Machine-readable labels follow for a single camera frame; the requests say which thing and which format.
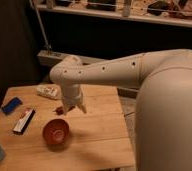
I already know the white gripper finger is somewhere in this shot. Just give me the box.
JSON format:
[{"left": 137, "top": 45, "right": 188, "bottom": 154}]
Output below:
[
  {"left": 77, "top": 102, "right": 87, "bottom": 114},
  {"left": 62, "top": 106, "right": 69, "bottom": 115}
]

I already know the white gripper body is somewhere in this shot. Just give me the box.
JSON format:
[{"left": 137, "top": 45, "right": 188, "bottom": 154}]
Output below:
[{"left": 61, "top": 84, "right": 84, "bottom": 108}]

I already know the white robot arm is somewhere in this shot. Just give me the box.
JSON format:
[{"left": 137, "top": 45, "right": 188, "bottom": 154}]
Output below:
[{"left": 50, "top": 49, "right": 192, "bottom": 171}]

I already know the brown wrapped snack bar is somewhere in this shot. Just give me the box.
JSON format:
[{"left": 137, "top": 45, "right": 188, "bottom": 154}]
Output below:
[{"left": 53, "top": 105, "right": 76, "bottom": 116}]

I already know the white tube with red label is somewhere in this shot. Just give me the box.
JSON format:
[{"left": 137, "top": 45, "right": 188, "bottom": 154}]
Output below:
[{"left": 36, "top": 84, "right": 60, "bottom": 100}]

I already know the orange bowl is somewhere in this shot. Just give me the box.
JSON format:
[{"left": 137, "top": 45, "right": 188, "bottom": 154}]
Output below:
[{"left": 43, "top": 119, "right": 69, "bottom": 145}]

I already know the wooden table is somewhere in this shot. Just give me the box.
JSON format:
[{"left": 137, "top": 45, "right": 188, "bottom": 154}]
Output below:
[{"left": 0, "top": 85, "right": 135, "bottom": 171}]

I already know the black and white box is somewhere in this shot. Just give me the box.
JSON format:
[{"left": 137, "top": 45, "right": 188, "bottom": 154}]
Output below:
[{"left": 12, "top": 108, "right": 35, "bottom": 134}]

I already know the metal pole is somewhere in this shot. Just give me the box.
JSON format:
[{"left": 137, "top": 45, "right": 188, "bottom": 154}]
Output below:
[{"left": 31, "top": 0, "right": 52, "bottom": 53}]

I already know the cluttered back shelf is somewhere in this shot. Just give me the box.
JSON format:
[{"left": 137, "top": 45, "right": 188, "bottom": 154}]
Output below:
[{"left": 31, "top": 0, "right": 192, "bottom": 28}]

